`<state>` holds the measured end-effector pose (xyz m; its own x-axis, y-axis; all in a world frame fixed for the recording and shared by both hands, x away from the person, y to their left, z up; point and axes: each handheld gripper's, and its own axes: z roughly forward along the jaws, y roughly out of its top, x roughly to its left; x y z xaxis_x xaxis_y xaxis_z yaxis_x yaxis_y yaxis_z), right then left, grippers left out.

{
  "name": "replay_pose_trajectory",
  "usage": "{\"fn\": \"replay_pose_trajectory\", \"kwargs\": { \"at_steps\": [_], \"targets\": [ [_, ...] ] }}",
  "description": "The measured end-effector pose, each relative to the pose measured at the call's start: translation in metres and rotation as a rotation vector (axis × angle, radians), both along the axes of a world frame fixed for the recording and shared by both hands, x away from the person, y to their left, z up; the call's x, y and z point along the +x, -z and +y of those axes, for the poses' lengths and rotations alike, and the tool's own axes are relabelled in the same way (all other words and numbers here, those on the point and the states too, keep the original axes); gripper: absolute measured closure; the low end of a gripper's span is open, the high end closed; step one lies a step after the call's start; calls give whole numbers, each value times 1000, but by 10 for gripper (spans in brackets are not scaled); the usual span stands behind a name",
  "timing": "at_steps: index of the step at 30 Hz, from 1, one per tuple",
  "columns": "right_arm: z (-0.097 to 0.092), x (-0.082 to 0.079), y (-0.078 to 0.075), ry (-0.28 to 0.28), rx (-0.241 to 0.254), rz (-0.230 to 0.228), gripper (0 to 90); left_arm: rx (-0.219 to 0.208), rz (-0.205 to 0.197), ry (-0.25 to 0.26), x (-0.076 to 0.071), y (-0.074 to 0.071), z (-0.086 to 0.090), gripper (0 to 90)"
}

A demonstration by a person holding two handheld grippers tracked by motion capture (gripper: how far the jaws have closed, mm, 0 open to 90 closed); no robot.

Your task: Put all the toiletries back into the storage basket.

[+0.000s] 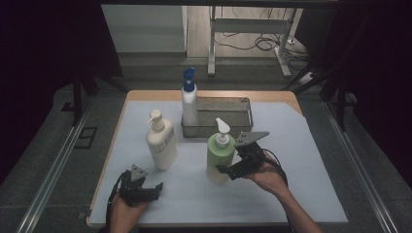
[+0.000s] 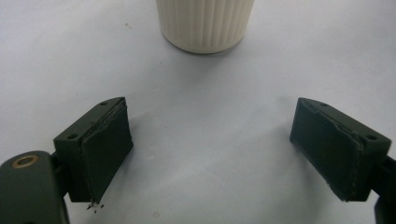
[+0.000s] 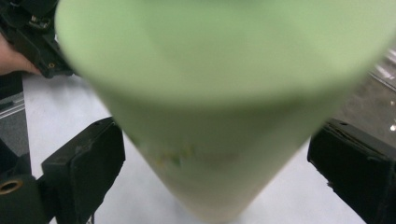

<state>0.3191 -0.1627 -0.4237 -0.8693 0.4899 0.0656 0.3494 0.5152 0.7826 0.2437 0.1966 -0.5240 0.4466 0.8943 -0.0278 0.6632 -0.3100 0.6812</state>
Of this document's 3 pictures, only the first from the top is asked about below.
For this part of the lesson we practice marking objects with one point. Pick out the light blue table mat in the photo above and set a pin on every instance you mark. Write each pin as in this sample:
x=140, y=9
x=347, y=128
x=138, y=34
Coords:
x=291, y=178

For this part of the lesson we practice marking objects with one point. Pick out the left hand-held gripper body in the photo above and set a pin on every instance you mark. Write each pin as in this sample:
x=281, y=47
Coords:
x=136, y=191

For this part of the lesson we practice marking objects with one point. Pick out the dark curtain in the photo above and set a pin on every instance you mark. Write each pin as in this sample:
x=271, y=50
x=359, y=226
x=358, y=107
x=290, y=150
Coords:
x=375, y=64
x=42, y=64

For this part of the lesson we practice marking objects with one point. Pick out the person's left hand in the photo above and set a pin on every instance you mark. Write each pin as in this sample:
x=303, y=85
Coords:
x=124, y=215

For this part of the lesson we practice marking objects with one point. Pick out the white board panel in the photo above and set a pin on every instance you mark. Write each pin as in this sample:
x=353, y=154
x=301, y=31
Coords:
x=145, y=29

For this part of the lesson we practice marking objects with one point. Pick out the green pump bottle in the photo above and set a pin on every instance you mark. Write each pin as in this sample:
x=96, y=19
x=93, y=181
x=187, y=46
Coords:
x=219, y=158

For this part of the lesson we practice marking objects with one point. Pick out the black stand legs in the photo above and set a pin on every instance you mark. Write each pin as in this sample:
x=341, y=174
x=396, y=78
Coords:
x=77, y=97
x=340, y=103

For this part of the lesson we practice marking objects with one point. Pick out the white spray bottle blue top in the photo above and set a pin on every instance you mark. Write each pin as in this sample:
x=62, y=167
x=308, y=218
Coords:
x=189, y=106

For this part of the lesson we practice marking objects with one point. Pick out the white metal stand frame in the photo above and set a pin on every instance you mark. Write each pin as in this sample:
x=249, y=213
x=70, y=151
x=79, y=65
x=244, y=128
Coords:
x=251, y=25

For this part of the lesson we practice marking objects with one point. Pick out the aluminium floor rail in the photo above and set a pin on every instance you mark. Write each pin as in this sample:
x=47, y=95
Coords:
x=359, y=161
x=51, y=171

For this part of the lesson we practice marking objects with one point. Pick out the grey metal basket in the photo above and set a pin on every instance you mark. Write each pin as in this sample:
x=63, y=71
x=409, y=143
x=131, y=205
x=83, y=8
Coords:
x=226, y=113

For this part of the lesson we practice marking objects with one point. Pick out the person's right hand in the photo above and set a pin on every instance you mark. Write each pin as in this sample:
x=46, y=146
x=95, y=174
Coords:
x=268, y=179

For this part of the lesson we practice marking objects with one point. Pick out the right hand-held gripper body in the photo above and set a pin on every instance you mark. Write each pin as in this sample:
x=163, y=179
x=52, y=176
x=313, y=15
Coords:
x=251, y=157

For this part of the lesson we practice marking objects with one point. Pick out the cream pump bottle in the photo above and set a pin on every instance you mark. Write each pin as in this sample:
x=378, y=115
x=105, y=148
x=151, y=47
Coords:
x=162, y=145

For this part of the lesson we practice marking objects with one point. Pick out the white power strip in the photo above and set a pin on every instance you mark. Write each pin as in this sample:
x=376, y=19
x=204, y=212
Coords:
x=307, y=78

